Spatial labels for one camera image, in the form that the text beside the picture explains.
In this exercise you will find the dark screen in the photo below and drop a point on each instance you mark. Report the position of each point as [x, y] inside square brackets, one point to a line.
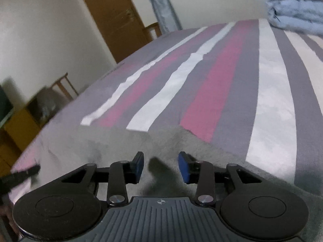
[5, 103]

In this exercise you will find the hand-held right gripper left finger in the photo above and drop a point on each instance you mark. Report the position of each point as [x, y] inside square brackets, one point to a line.
[137, 167]

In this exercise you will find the folded light blue duvet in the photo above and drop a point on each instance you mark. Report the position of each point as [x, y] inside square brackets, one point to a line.
[297, 7]

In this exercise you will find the striped bed sheet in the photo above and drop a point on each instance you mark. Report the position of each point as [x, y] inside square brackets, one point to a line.
[227, 80]

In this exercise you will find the grey curtain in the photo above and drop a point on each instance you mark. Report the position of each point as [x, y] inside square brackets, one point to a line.
[164, 7]

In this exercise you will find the wooden chair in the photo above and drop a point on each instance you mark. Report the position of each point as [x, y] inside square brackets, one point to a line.
[63, 88]
[152, 31]

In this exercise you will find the wooden door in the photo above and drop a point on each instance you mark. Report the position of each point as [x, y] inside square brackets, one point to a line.
[113, 17]

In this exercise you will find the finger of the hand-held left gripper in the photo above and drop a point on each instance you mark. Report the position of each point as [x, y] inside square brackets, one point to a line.
[27, 171]

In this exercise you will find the yellow wooden cabinet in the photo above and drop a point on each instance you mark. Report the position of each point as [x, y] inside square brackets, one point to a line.
[22, 131]

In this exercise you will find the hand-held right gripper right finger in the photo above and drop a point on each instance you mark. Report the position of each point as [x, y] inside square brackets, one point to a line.
[184, 167]

